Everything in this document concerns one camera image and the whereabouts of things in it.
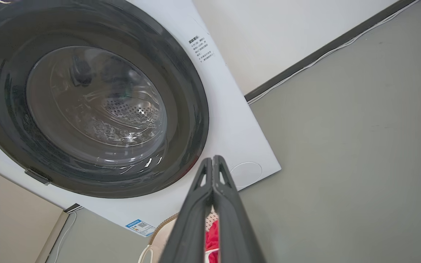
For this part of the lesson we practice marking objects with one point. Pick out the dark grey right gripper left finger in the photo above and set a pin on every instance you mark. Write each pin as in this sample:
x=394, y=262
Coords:
x=188, y=237

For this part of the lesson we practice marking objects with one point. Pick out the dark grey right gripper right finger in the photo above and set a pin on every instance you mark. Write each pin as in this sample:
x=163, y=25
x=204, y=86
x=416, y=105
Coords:
x=236, y=237

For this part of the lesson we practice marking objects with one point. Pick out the cream perforated laundry basket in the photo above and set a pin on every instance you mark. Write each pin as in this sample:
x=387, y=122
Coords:
x=165, y=233

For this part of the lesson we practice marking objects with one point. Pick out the red garment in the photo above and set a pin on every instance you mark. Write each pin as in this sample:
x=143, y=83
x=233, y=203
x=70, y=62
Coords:
x=212, y=237

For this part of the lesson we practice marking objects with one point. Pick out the blue energy label sticker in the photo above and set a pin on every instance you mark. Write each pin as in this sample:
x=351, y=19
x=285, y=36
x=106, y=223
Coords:
x=141, y=227

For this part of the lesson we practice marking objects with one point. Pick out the round white filter cover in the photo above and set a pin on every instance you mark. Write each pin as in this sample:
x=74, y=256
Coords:
x=247, y=175

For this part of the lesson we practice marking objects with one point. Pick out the white front-load washing machine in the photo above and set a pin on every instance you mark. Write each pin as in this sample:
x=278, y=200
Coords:
x=225, y=128

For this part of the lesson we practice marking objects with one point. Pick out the dark round washer door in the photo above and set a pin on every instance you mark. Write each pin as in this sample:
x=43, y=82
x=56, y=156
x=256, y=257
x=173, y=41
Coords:
x=185, y=91

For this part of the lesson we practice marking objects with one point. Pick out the beige cabinet panel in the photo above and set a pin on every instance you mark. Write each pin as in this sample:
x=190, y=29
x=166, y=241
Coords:
x=9, y=219

